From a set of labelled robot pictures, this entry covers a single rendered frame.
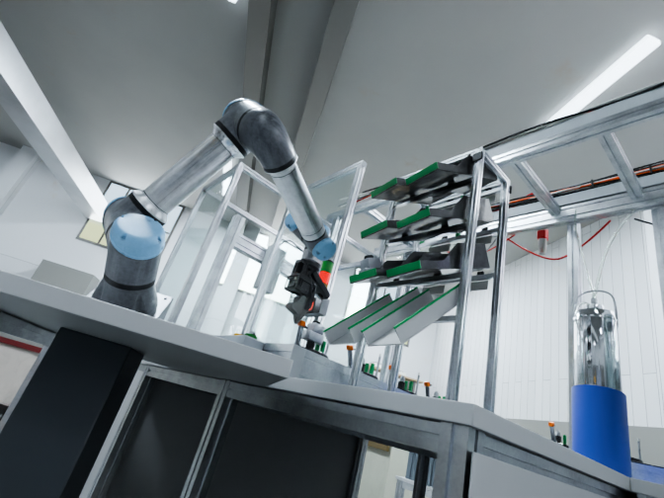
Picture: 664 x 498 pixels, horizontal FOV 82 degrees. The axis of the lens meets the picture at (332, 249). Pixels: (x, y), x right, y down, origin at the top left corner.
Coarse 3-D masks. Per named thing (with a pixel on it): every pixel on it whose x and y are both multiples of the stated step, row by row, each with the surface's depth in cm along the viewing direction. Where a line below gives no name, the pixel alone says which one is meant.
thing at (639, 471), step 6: (636, 468) 143; (642, 468) 142; (648, 468) 141; (654, 468) 140; (660, 468) 139; (636, 474) 143; (642, 474) 142; (648, 474) 140; (654, 474) 140; (660, 474) 139; (648, 480) 140; (654, 480) 139; (660, 480) 138
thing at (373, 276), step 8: (408, 256) 116; (416, 256) 117; (384, 264) 127; (392, 264) 128; (400, 264) 130; (368, 272) 110; (376, 272) 108; (384, 272) 109; (352, 280) 117; (360, 280) 113; (368, 280) 113; (376, 280) 116; (384, 280) 118; (392, 280) 121; (400, 280) 124
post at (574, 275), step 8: (576, 224) 193; (568, 232) 194; (568, 240) 192; (576, 240) 189; (568, 248) 190; (576, 248) 188; (568, 256) 189; (576, 256) 186; (568, 264) 187; (576, 264) 184; (568, 272) 185; (576, 272) 182; (568, 280) 183; (576, 280) 181; (568, 288) 182; (576, 288) 179; (568, 296) 180; (576, 296) 177; (568, 304) 178; (568, 312) 176; (568, 320) 175; (568, 328) 173; (568, 336) 172; (568, 344) 170; (568, 352) 169; (568, 360) 167; (568, 368) 166; (568, 376) 164; (568, 384) 163; (568, 392) 162; (568, 400) 160; (568, 408) 159
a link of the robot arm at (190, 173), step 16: (224, 112) 105; (240, 112) 98; (224, 128) 99; (208, 144) 100; (224, 144) 101; (240, 144) 101; (192, 160) 100; (208, 160) 101; (224, 160) 103; (160, 176) 101; (176, 176) 99; (192, 176) 100; (208, 176) 103; (144, 192) 100; (160, 192) 99; (176, 192) 100; (192, 192) 104; (112, 208) 99; (128, 208) 97; (144, 208) 97; (160, 208) 100
